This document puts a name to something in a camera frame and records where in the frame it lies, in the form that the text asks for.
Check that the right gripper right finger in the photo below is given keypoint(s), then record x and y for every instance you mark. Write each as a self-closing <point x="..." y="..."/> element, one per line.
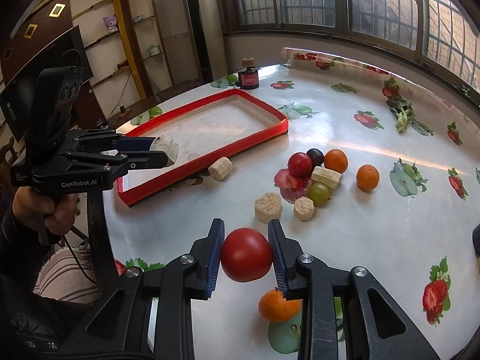
<point x="374" y="324"/>

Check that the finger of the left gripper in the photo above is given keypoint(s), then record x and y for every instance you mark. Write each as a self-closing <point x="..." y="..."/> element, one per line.
<point x="123" y="142"/>
<point x="131" y="160"/>

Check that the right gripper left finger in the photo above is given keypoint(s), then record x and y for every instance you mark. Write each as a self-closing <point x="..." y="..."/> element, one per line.
<point x="147" y="315"/>

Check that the beige cork block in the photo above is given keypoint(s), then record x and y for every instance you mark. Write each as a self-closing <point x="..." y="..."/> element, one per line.
<point x="166" y="145"/>

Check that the red tomato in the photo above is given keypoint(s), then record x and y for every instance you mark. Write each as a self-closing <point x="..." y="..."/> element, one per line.
<point x="246" y="255"/>
<point x="300" y="165"/>

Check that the person left hand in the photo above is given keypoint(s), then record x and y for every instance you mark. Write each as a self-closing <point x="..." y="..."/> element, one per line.
<point x="58" y="217"/>

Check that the orange near apple print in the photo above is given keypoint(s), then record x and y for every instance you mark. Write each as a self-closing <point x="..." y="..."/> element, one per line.
<point x="276" y="309"/>

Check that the black television screen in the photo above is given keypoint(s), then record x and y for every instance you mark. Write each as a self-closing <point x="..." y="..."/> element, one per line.
<point x="17" y="98"/>

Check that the red rimmed tray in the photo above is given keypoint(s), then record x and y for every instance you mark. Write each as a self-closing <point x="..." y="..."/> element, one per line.
<point x="220" y="125"/>

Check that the purple plush toy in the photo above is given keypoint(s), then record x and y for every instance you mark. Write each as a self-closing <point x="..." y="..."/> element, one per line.
<point x="110" y="23"/>

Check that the green grape fruit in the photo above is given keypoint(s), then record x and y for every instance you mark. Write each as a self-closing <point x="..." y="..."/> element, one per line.
<point x="318" y="193"/>

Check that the orange in pile right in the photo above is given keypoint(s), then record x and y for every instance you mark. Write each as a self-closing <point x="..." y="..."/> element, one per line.
<point x="367" y="178"/>

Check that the orange in pile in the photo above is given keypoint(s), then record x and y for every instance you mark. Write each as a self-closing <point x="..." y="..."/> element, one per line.
<point x="367" y="178"/>
<point x="336" y="160"/>

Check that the black jar red label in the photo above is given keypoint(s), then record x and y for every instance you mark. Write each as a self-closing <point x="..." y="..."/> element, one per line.
<point x="248" y="76"/>

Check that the black cup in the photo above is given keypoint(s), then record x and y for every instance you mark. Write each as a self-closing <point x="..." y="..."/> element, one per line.
<point x="476" y="241"/>

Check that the orange in pile left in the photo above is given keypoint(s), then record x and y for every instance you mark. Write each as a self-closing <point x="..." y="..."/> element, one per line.
<point x="336" y="160"/>

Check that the red tomato in pile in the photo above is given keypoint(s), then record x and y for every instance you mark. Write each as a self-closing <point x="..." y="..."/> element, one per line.
<point x="300" y="165"/>

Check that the dark plum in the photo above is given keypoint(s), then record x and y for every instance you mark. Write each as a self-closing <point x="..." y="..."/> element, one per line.
<point x="316" y="156"/>

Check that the green vegetable sprig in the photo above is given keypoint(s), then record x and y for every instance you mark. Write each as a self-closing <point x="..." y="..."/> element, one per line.
<point x="405" y="117"/>

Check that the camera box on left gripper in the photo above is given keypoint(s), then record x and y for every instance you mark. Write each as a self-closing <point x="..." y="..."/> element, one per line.
<point x="55" y="90"/>

